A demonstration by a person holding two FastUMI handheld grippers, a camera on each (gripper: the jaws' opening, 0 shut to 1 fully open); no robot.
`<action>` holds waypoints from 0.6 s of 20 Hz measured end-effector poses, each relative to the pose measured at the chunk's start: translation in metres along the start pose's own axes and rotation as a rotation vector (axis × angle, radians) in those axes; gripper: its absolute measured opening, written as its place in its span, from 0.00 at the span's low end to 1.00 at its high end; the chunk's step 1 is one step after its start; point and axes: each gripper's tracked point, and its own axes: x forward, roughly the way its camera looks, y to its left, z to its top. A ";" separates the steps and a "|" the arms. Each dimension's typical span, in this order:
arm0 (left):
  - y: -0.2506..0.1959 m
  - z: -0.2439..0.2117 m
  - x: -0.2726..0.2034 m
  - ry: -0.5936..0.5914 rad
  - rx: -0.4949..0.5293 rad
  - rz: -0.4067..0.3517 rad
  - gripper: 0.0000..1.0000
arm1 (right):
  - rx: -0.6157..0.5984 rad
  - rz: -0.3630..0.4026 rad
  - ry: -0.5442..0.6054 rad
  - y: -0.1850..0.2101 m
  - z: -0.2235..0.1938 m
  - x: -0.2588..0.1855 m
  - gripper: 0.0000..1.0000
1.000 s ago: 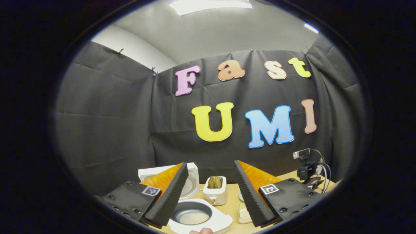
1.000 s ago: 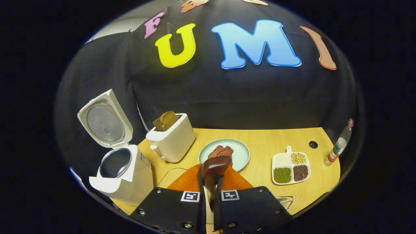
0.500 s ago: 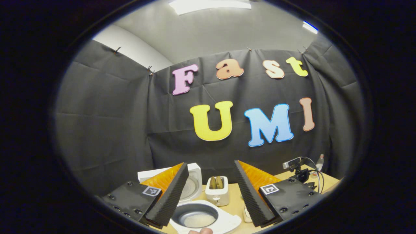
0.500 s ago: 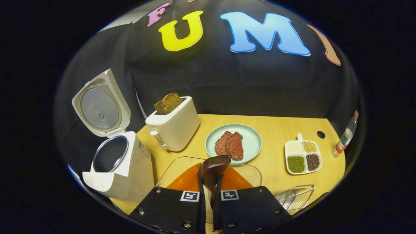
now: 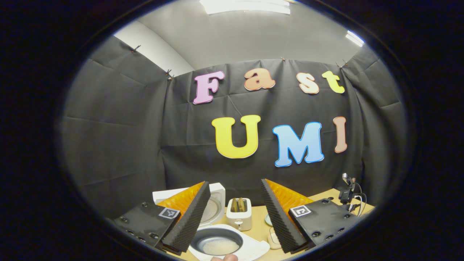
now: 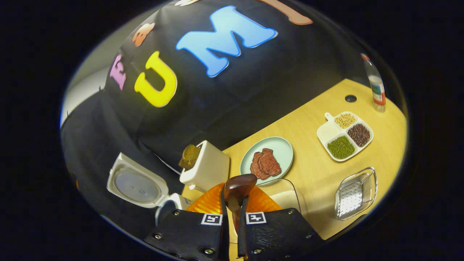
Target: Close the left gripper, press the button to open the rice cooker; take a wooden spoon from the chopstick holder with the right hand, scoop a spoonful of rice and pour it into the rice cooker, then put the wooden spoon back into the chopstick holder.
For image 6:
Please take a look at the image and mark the metal chopstick holder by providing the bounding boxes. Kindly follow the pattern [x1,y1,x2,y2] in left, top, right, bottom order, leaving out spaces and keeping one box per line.
[334,167,378,221]

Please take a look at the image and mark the white power cable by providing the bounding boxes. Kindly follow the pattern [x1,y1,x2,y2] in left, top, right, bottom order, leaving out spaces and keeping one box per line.
[154,152,182,174]

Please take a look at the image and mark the black backdrop cloth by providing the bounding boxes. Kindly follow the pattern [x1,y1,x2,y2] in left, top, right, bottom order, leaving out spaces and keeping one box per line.
[60,0,366,232]

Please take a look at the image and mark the white toaster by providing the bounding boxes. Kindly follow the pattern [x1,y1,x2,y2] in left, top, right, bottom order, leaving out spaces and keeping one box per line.
[179,140,230,192]

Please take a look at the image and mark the green mung beans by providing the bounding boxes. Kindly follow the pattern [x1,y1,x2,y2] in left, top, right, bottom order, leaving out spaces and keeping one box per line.
[327,136,356,160]

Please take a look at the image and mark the brown toast slice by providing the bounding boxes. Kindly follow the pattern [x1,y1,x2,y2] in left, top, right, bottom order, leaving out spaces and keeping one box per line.
[178,144,201,170]

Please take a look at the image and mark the white divided dish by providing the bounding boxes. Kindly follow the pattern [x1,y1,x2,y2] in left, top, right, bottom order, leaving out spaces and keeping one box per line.
[316,112,374,162]

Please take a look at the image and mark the clear plastic water bottle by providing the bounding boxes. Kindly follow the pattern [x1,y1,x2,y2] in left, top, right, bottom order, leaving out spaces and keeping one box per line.
[361,53,386,112]

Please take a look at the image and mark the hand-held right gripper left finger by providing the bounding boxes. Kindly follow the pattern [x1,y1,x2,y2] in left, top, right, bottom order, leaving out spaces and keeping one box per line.
[143,182,229,261]

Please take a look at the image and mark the yellow soybeans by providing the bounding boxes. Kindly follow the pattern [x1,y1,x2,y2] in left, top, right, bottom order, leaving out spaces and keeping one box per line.
[334,113,357,129]

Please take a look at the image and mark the dark red beans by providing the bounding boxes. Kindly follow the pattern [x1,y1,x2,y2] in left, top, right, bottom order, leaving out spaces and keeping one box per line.
[347,124,371,147]

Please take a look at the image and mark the brown meat slice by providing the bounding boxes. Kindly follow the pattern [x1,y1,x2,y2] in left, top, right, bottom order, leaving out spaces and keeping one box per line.
[250,152,267,181]
[259,148,282,177]

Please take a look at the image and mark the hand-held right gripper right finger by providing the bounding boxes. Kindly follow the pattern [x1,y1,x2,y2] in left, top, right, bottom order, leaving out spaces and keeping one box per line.
[237,186,325,261]

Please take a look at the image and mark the pale green plate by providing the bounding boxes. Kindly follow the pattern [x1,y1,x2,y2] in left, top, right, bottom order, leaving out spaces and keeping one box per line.
[240,137,294,186]

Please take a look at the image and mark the white rice cooker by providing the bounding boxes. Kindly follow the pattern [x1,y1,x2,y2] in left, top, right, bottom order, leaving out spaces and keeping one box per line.
[106,152,192,226]

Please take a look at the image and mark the dark wooden spoon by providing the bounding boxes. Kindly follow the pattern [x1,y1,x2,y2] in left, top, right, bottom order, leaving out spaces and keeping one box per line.
[224,174,258,234]

